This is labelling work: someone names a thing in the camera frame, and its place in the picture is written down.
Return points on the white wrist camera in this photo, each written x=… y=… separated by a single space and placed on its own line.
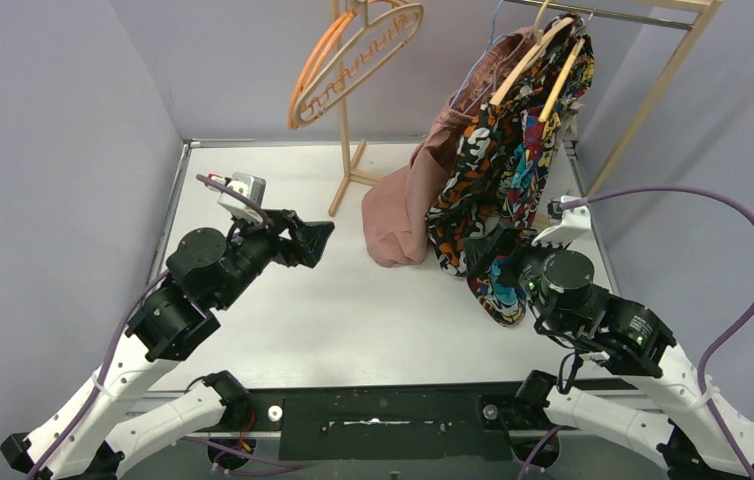
x=249 y=186
x=571 y=218

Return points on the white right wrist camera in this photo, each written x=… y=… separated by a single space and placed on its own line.
x=571 y=218

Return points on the pink shorts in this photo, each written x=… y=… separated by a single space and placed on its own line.
x=393 y=211

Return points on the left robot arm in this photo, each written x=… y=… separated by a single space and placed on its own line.
x=92 y=436

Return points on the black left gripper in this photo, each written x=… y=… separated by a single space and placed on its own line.
x=289 y=238

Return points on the wooden clothes rack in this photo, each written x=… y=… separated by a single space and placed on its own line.
x=639 y=49

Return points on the curved wooden hanger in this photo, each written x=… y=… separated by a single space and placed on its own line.
x=561 y=80

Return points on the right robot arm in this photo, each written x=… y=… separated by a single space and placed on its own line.
x=693 y=434

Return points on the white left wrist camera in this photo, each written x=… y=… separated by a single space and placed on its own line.
x=249 y=186

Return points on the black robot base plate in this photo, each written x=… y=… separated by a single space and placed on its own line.
x=412 y=422

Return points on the colourful comic print shorts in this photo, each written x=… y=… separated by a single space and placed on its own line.
x=523 y=177

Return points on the orange camouflage shorts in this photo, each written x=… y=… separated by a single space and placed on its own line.
x=467 y=203

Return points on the orange plastic hanger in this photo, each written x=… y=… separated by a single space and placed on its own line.
x=339 y=21

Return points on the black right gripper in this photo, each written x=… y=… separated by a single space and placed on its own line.
x=500 y=239

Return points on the straight wooden hanger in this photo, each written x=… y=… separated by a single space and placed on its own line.
x=542 y=40

